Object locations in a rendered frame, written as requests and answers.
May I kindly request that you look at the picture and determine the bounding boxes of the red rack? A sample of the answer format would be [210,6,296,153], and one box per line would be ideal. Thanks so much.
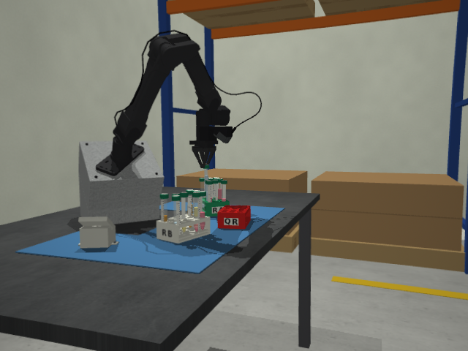
[217,205,251,229]

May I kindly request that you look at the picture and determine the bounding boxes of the white test tube rack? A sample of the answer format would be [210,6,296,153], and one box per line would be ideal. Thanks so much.
[156,215,211,244]

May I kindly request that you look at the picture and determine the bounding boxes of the blue bench mat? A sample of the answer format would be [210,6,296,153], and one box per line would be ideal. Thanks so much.
[15,206,285,274]

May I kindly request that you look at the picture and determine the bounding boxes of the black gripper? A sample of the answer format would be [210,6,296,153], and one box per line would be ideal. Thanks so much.
[189,125,218,168]

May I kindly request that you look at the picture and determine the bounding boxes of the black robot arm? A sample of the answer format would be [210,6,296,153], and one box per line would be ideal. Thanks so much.
[96,33,233,176]

